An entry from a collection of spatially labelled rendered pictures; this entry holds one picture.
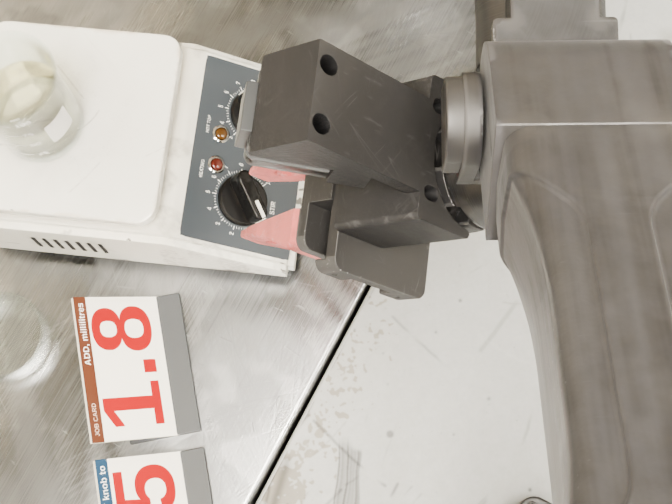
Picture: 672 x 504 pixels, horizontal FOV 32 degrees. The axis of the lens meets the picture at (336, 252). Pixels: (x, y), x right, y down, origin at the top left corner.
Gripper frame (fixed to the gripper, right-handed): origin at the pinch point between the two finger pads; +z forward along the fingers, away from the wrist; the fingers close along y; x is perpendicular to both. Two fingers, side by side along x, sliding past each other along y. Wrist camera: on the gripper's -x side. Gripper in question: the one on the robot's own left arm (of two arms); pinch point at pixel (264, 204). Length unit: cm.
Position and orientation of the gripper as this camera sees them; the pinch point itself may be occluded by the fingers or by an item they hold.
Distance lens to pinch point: 62.3
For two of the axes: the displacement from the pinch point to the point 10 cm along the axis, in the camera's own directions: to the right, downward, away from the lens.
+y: -1.2, 9.6, -2.4
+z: -7.2, 0.9, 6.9
